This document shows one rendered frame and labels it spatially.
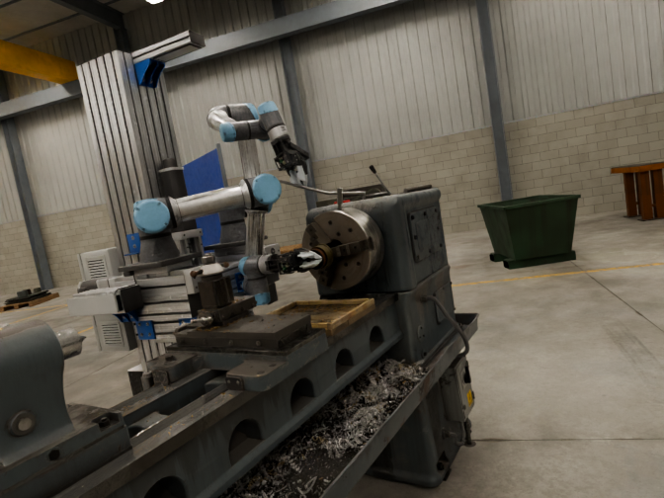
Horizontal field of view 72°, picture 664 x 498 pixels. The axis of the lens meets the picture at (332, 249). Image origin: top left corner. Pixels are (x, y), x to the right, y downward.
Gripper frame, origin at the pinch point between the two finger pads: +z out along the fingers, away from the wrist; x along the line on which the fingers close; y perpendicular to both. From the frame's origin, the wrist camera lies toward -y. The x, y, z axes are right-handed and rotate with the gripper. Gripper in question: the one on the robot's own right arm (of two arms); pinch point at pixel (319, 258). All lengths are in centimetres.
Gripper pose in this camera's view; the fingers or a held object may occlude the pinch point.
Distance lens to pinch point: 163.7
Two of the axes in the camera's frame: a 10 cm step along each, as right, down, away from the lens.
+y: -5.3, 1.8, -8.3
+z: 8.3, -0.9, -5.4
